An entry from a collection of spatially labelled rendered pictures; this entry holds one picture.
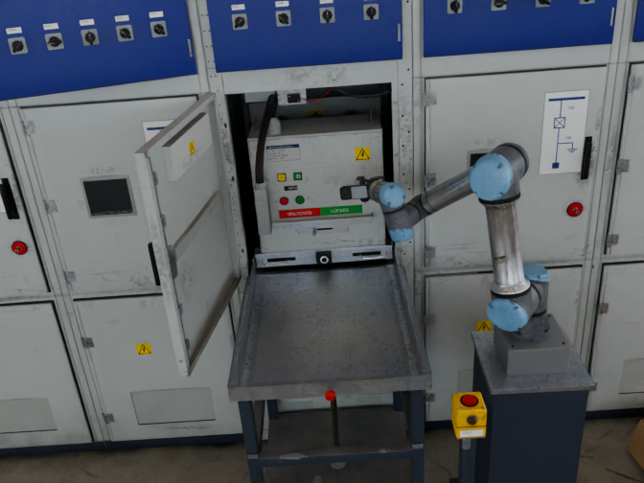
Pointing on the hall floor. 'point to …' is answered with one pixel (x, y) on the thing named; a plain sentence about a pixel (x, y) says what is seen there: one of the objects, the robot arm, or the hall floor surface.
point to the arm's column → (529, 435)
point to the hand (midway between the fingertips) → (355, 187)
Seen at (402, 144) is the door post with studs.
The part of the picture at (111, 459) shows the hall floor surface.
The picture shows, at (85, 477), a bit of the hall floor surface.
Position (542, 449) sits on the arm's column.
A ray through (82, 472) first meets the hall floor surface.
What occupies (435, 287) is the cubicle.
